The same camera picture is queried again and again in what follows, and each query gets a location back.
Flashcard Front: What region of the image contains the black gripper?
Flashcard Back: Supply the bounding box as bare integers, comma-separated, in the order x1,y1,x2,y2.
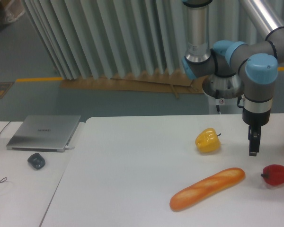
242,109,271,157

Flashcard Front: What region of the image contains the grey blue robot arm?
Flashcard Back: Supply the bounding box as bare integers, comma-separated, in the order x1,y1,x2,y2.
182,0,284,156

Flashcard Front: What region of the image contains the red bell pepper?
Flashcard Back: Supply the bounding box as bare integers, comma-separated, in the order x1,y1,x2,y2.
261,164,284,186

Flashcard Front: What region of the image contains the yellow bell pepper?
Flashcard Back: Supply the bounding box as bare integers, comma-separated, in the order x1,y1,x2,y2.
195,128,221,154

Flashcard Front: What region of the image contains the orange baguette bread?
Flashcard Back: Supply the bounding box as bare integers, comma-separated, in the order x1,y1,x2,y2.
169,167,245,212

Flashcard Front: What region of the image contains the brown cardboard sheet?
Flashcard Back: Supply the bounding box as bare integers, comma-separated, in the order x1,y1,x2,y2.
60,71,207,96

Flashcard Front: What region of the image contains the white folding screen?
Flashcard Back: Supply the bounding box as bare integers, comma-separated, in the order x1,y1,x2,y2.
23,0,284,80

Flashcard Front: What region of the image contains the silver laptop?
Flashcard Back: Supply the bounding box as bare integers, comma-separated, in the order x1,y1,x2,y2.
6,115,80,152

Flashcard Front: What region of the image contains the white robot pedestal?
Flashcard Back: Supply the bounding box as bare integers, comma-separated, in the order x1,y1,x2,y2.
202,74,244,114

